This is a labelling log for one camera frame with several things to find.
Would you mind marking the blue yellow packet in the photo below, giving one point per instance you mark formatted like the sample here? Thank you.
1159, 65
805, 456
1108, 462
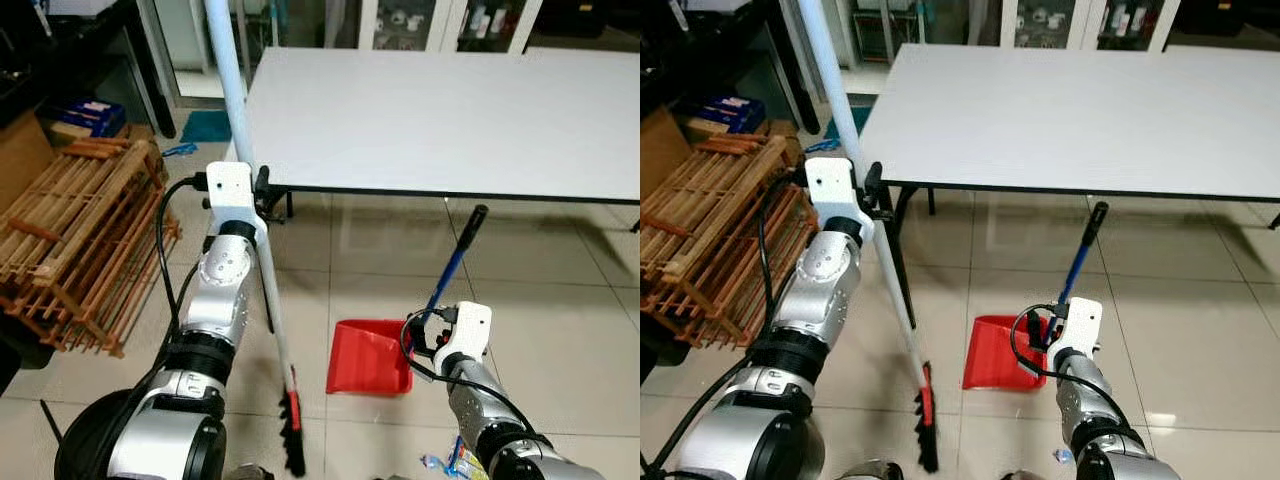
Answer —
468, 462

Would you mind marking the white table black legs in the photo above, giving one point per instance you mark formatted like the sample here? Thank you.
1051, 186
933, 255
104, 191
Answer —
1080, 115
450, 120

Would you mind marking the teal floor mat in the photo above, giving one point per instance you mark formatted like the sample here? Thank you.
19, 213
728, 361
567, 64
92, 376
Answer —
835, 125
205, 126

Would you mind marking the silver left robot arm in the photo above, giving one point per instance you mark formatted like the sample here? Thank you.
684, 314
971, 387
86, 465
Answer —
820, 290
215, 300

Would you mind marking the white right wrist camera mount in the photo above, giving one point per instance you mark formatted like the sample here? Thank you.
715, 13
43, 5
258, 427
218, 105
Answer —
468, 328
1080, 325

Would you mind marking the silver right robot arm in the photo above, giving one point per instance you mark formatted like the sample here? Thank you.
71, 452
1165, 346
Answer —
1085, 400
480, 410

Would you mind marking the broom red head black bristles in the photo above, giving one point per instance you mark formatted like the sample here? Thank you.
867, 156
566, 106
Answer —
840, 100
235, 100

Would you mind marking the folded wooden slat rack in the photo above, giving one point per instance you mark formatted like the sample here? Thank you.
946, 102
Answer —
80, 240
710, 235

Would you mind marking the white glass-front cabinet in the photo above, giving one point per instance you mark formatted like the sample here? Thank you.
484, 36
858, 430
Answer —
448, 25
1086, 22

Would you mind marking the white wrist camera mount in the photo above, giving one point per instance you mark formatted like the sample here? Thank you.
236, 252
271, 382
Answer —
1080, 325
468, 328
232, 195
832, 190

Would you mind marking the brown cardboard box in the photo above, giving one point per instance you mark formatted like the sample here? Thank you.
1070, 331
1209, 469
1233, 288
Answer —
22, 155
660, 150

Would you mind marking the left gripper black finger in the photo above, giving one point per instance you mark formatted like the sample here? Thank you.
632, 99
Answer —
873, 178
264, 182

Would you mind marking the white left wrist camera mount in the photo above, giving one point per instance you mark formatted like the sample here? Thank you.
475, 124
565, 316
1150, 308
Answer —
232, 195
832, 190

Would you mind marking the clear plastic bottle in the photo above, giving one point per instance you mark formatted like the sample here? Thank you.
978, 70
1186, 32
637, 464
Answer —
434, 463
1065, 455

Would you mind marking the blue printed boxes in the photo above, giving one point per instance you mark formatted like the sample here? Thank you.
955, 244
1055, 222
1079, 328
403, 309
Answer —
735, 113
88, 117

